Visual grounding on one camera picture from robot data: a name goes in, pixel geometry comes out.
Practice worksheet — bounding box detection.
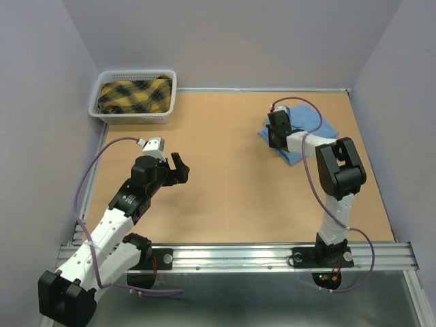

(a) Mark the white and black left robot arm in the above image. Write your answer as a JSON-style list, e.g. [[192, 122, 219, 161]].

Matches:
[[37, 153, 189, 326]]

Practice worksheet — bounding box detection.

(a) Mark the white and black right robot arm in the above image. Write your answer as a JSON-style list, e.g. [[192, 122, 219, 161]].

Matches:
[[266, 108, 367, 268]]

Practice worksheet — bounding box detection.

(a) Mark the white plastic basket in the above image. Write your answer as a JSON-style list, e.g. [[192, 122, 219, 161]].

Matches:
[[88, 69, 177, 124]]

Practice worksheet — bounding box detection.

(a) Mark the yellow plaid shirt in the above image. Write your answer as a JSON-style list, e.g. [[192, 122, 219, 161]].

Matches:
[[97, 75, 172, 114]]

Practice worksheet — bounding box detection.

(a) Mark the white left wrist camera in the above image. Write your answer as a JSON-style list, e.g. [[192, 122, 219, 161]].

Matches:
[[137, 137, 166, 162]]

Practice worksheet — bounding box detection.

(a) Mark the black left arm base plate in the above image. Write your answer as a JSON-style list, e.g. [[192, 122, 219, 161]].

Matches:
[[126, 248, 174, 289]]

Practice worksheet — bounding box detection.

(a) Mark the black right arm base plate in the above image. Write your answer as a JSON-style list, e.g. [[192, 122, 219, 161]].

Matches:
[[289, 244, 354, 290]]

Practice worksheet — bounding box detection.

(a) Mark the aluminium mounting rail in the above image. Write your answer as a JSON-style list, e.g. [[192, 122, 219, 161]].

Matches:
[[153, 242, 419, 274]]

